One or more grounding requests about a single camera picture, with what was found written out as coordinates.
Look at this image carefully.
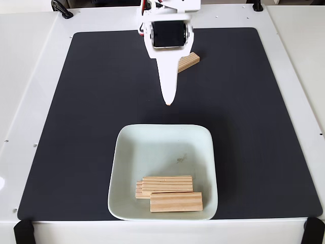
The wooden block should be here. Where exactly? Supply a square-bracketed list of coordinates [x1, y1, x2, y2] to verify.
[149, 192, 204, 213]
[135, 180, 153, 200]
[177, 52, 201, 74]
[142, 175, 194, 196]

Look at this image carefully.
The pale green square plate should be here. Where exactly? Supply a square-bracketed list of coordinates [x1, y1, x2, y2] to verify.
[107, 124, 219, 221]

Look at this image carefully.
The black table mat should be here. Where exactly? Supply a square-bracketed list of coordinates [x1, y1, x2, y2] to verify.
[17, 27, 323, 221]

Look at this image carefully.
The red black white servo cable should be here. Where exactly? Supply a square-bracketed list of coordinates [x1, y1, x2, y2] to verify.
[138, 0, 150, 37]

